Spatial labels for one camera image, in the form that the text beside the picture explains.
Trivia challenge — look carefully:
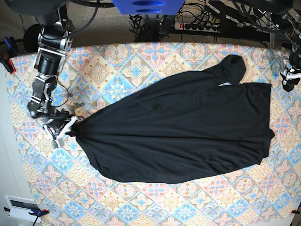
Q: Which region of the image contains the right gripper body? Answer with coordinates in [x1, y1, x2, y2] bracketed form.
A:
[42, 109, 84, 141]

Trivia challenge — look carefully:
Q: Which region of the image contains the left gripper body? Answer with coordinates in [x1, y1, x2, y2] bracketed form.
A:
[280, 67, 301, 92]

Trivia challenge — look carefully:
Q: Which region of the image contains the black long-sleeve t-shirt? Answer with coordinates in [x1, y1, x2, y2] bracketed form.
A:
[71, 55, 274, 184]

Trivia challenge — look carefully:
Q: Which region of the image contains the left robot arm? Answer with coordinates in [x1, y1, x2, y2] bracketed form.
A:
[280, 8, 301, 92]

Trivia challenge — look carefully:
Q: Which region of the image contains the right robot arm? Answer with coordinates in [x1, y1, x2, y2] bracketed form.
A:
[27, 4, 79, 145]

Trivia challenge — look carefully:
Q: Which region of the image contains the patterned tile tablecloth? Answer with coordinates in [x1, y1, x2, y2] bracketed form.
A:
[2, 43, 301, 226]

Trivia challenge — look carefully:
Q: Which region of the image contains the upper left table clamp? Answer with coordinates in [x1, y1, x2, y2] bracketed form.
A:
[0, 37, 16, 74]

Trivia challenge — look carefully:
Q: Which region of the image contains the table clamp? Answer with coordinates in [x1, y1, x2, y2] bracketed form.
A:
[0, 37, 16, 74]
[3, 207, 49, 226]
[291, 210, 301, 214]

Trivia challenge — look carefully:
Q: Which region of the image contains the lower left table clamp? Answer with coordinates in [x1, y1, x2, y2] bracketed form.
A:
[3, 207, 49, 226]

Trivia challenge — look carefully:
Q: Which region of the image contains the white power strip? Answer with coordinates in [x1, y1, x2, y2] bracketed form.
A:
[174, 22, 219, 32]

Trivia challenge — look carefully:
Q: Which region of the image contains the lower right table clamp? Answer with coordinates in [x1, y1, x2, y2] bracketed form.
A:
[291, 210, 301, 214]

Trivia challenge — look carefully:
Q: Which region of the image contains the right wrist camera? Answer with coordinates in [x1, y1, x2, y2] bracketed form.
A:
[51, 138, 64, 149]

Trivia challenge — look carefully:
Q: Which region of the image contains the white wall outlet box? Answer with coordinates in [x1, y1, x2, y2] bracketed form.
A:
[4, 194, 39, 222]

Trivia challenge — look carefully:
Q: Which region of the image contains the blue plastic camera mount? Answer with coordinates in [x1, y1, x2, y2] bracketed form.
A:
[112, 0, 185, 15]

